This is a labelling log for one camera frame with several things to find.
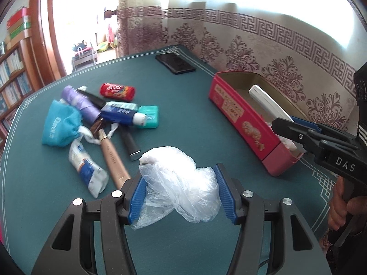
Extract rose gold tube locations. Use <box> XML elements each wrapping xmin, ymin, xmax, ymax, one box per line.
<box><xmin>97</xmin><ymin>129</ymin><xmax>133</xmax><ymax>190</ymax></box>

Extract wooden door frame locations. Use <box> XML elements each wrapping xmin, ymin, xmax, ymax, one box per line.
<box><xmin>29</xmin><ymin>0</ymin><xmax>72</xmax><ymax>89</ymax></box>

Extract dark brown small bottle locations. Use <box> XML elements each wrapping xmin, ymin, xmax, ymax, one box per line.
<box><xmin>90</xmin><ymin>119</ymin><xmax>106</xmax><ymax>134</ymax></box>

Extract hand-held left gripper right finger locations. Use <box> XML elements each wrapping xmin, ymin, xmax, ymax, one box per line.
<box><xmin>214</xmin><ymin>163</ymin><xmax>329</xmax><ymax>275</ymax></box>

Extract black smartphone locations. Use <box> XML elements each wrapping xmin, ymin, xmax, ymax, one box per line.
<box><xmin>155</xmin><ymin>53</ymin><xmax>197</xmax><ymax>75</ymax></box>

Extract blue tube with white cap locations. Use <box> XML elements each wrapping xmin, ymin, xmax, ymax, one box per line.
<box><xmin>100</xmin><ymin>105</ymin><xmax>147</xmax><ymax>127</ymax></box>

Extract black comb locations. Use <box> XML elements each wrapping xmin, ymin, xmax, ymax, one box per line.
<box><xmin>76</xmin><ymin>89</ymin><xmax>106</xmax><ymax>107</ymax></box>

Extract green cardboard box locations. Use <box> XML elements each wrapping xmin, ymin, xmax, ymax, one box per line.
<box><xmin>8</xmin><ymin>21</ymin><xmax>32</xmax><ymax>37</ymax></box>

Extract clear plastic bag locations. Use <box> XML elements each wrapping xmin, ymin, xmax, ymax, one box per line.
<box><xmin>131</xmin><ymin>146</ymin><xmax>222</xmax><ymax>230</ymax></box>

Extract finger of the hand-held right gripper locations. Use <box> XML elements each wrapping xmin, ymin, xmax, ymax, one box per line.
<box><xmin>289</xmin><ymin>115</ymin><xmax>326</xmax><ymax>135</ymax></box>
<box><xmin>271</xmin><ymin>117</ymin><xmax>322</xmax><ymax>153</ymax></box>

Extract green desktop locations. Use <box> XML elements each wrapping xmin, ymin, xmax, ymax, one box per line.
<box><xmin>0</xmin><ymin>44</ymin><xmax>345</xmax><ymax>275</ymax></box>

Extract red candy tube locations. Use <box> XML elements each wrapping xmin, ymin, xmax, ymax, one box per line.
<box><xmin>99</xmin><ymin>83</ymin><xmax>135</xmax><ymax>102</ymax></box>

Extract beige cardboard box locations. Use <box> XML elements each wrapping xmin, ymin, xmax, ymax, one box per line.
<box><xmin>6</xmin><ymin>33</ymin><xmax>32</xmax><ymax>50</ymax></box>

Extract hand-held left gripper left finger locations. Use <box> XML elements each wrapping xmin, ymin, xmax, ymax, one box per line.
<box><xmin>30</xmin><ymin>175</ymin><xmax>150</xmax><ymax>275</ymax></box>

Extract white tube with blue print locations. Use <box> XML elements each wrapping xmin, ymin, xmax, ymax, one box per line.
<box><xmin>68</xmin><ymin>140</ymin><xmax>109</xmax><ymax>198</ymax></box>

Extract white remote control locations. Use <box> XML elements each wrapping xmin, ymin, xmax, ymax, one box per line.
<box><xmin>249</xmin><ymin>84</ymin><xmax>291</xmax><ymax>121</ymax></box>

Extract red rectangular box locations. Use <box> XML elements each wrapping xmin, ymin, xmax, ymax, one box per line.
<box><xmin>209</xmin><ymin>71</ymin><xmax>319</xmax><ymax>177</ymax></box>

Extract teal drawstring pouch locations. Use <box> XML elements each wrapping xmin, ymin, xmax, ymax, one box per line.
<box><xmin>42</xmin><ymin>100</ymin><xmax>119</xmax><ymax>146</ymax></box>

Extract teal dental floss case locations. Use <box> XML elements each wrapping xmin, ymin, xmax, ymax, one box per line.
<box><xmin>135</xmin><ymin>105</ymin><xmax>159</xmax><ymax>129</ymax></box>

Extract red cardboard box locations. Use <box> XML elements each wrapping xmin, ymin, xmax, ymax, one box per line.
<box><xmin>6</xmin><ymin>7</ymin><xmax>31</xmax><ymax>28</ymax></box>

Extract white crumpled plastic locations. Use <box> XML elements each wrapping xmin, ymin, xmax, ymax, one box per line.
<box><xmin>279</xmin><ymin>135</ymin><xmax>303</xmax><ymax>154</ymax></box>

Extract pale green small box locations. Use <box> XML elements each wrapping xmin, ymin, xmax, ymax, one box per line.
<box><xmin>106</xmin><ymin>101</ymin><xmax>139</xmax><ymax>112</ymax></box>

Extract metal shoe rack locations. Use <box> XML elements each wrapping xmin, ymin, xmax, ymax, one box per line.
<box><xmin>72</xmin><ymin>41</ymin><xmax>98</xmax><ymax>72</ymax></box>

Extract purple garbage bag roll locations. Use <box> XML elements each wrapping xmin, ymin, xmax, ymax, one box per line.
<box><xmin>61</xmin><ymin>85</ymin><xmax>101</xmax><ymax>123</ymax></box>

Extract wooden bookshelf with books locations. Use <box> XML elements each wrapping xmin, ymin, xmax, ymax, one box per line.
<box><xmin>0</xmin><ymin>38</ymin><xmax>43</xmax><ymax>149</ymax></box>

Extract person's right hand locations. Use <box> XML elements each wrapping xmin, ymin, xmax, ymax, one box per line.
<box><xmin>328</xmin><ymin>175</ymin><xmax>355</xmax><ymax>230</ymax></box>

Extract black lipstick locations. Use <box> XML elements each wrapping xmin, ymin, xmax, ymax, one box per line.
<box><xmin>120</xmin><ymin>129</ymin><xmax>141</xmax><ymax>161</ymax></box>

